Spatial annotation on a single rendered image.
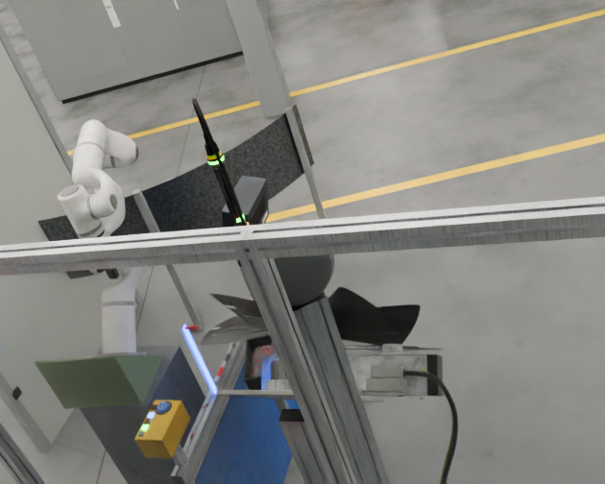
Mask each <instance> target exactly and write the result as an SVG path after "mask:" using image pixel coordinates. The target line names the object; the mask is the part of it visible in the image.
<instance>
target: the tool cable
mask: <svg viewBox="0 0 605 484"><path fill-rule="evenodd" d="M192 103H193V107H194V109H195V111H196V114H197V117H198V119H199V122H200V124H201V127H202V130H203V132H204V134H206V133H207V136H208V138H209V141H210V143H211V146H212V149H213V151H214V154H215V156H216V158H217V160H218V163H219V166H220V168H221V171H222V173H223V176H224V178H225V181H226V184H227V186H228V189H229V191H230V194H231V197H232V199H233V202H234V205H235V207H236V210H237V212H238V215H239V217H240V220H241V222H242V225H243V226H247V225H246V223H245V220H244V218H243V215H242V213H241V210H240V207H239V205H238V203H237V201H236V198H235V196H234V193H233V190H232V188H231V185H230V181H229V178H228V176H227V173H226V171H225V168H224V165H223V163H222V160H221V159H220V156H219V154H218V151H217V148H216V146H215V143H214V141H213V138H212V136H211V133H210V130H209V128H208V125H207V123H206V120H205V118H204V115H203V113H202V111H201V108H200V106H199V104H198V102H197V100H196V99H195V98H193V99H192Z"/></svg>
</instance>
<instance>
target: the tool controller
mask: <svg viewBox="0 0 605 484"><path fill-rule="evenodd" d="M234 192H235V194H236V197H237V200H238V202H239V204H240V206H241V209H242V211H243V214H244V217H245V219H246V222H248V223H249V225H262V224H265V222H266V220H267V218H268V216H269V207H268V191H267V180H266V179H262V178H255V177H247V176H242V177H241V178H240V180H239V182H238V184H237V185H236V186H235V188H234ZM222 219H223V228H227V227H235V224H234V223H233V222H232V219H231V217H230V212H229V209H228V207H227V204H225V206H224V208H223V210H222Z"/></svg>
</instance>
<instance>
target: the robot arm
mask: <svg viewBox="0 0 605 484"><path fill-rule="evenodd" d="M137 158H138V147H137V146H136V144H135V143H134V141H133V140H131V139H130V138H129V137H128V136H126V135H124V134H122V133H119V132H115V131H112V130H110V129H108V128H106V126H105V125H104V124H103V123H102V122H100V121H98V120H95V119H92V120H88V121H86V122H85V123H84V124H83V125H82V127H81V129H80V133H79V138H78V143H77V147H76V148H75V149H74V152H73V158H72V159H73V163H74V164H73V169H72V180H73V182H74V183H75V184H76V185H71V186H69V187H67V188H65V189H63V191H62V192H61V193H60V194H59V195H58V200H59V202H60V205H61V206H62V208H63V210H64V212H65V214H66V216H67V217H68V219H69V221H70V223H71V225H72V227H73V228H74V230H75V232H76V233H77V235H78V237H79V238H80V239H86V238H97V237H110V235H111V234H112V233H113V232H114V231H115V230H117V229H118V228H119V227H120V226H121V224H122V223H123V221H124V218H125V199H124V193H123V190H122V188H121V187H120V185H119V184H118V183H116V182H115V181H114V180H113V179H112V178H111V177H110V176H109V175H108V174H107V173H105V172H104V171H103V168H116V167H126V166H130V165H132V164H134V163H135V162H136V161H137ZM85 188H93V189H94V192H95V194H91V195H90V194H87V193H86V191H85Z"/></svg>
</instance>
